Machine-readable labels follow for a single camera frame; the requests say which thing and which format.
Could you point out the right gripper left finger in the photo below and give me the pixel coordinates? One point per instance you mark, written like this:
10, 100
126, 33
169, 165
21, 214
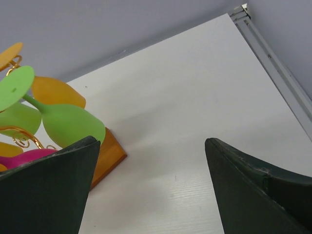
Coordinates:
48, 195

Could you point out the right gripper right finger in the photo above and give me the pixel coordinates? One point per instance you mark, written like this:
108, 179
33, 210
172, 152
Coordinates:
256, 197

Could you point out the magenta wine glass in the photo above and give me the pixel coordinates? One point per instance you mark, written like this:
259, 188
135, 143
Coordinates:
33, 155

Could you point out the green wine glass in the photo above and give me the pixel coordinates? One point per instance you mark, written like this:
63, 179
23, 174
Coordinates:
23, 116
65, 124

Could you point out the wooden rack base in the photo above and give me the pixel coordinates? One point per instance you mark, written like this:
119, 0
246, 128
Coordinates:
111, 154

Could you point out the gold wire glass rack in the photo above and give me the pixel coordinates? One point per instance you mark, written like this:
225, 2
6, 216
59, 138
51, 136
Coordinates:
22, 139

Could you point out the aluminium table edge rail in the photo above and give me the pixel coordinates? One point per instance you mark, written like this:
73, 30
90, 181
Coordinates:
289, 88

